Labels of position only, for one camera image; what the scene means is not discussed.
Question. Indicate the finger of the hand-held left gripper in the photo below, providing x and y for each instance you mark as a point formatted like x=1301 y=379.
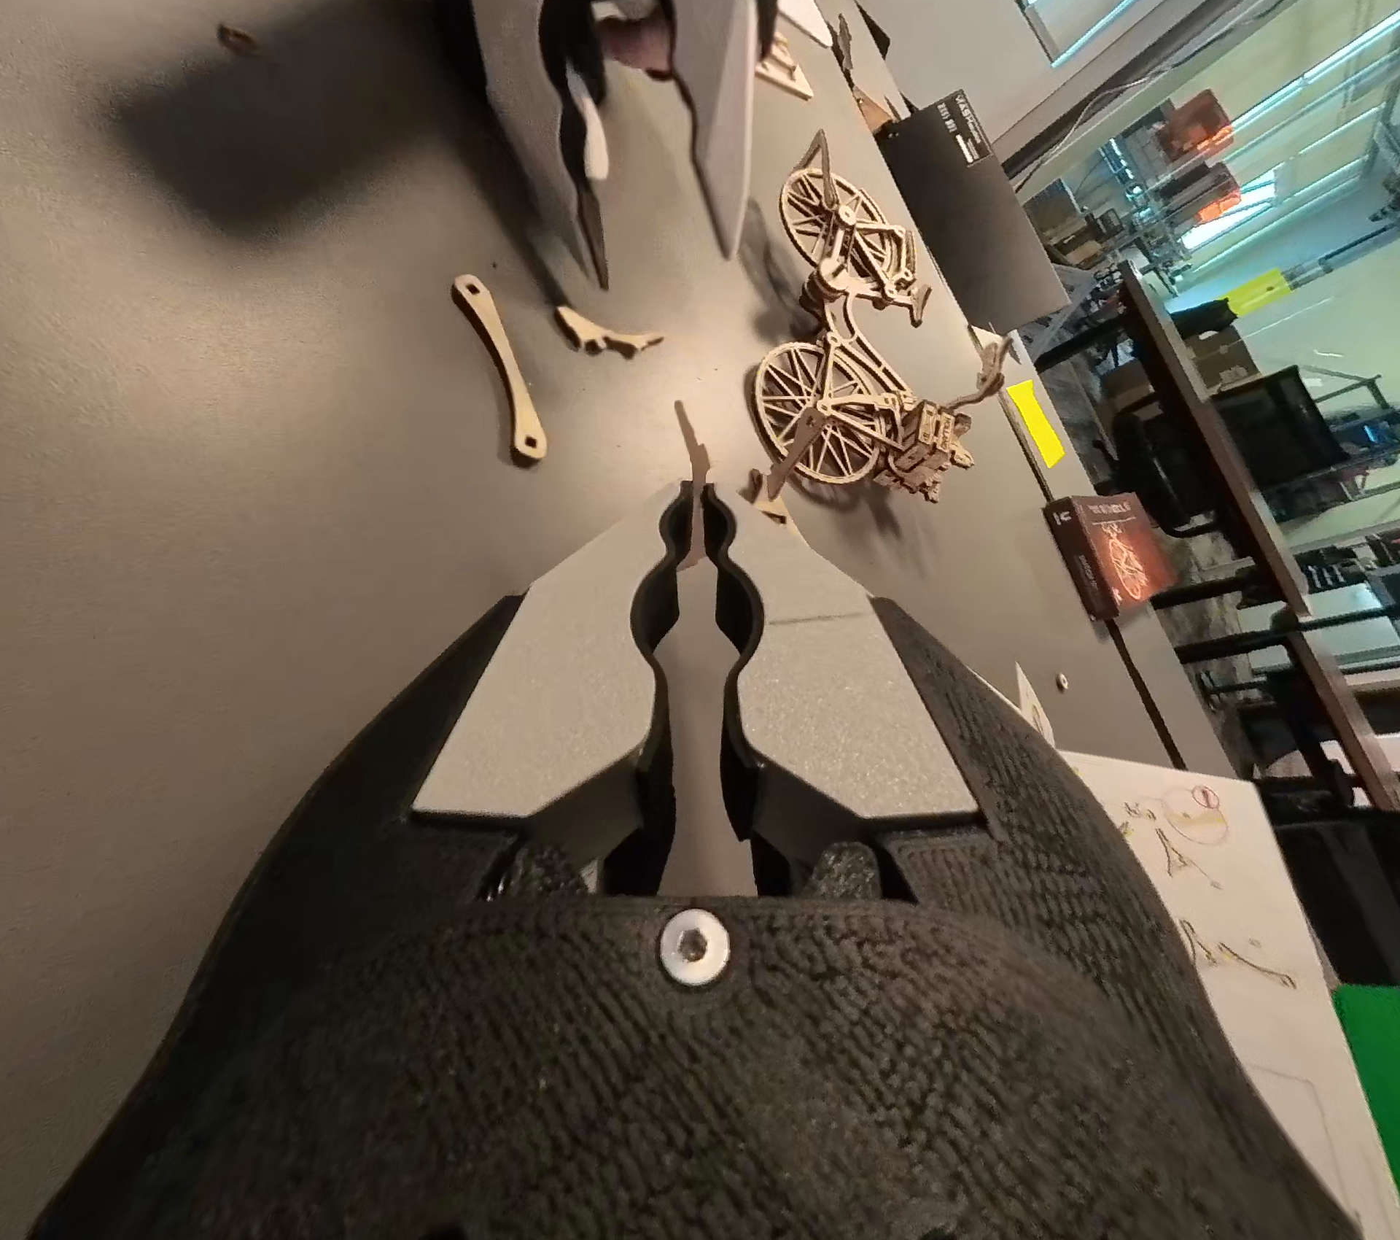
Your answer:
x=514 y=36
x=711 y=3

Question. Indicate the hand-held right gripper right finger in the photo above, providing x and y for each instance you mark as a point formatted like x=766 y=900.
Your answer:
x=842 y=703

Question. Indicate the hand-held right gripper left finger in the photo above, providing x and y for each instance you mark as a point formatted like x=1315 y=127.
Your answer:
x=548 y=693

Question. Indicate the narrow wooden part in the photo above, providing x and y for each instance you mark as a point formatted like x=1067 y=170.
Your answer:
x=693 y=452

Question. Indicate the wooden bicycle model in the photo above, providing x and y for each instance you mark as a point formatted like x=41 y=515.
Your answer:
x=838 y=283

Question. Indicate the curved wooden strip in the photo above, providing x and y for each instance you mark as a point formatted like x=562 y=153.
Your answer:
x=505 y=364

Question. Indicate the white instruction booklet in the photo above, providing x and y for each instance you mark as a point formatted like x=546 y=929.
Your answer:
x=1204 y=933

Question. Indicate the wooden parts sheet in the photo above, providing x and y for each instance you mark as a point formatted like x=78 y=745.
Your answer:
x=782 y=64

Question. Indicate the dark model kit box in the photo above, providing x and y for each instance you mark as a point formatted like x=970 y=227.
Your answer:
x=1110 y=550

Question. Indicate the person's left hand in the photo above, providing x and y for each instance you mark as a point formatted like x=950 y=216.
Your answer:
x=641 y=42

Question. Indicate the small wooden scrap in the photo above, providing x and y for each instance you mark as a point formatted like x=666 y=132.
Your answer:
x=235 y=36

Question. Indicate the black laptop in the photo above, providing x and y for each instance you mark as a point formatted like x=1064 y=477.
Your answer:
x=963 y=199

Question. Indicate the yellow sticky note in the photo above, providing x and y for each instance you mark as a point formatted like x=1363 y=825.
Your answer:
x=1035 y=418

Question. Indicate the dark wooden desk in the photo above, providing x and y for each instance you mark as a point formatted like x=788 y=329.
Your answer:
x=1214 y=452

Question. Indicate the green plastic bin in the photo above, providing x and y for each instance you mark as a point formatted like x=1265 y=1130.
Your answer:
x=1373 y=1065

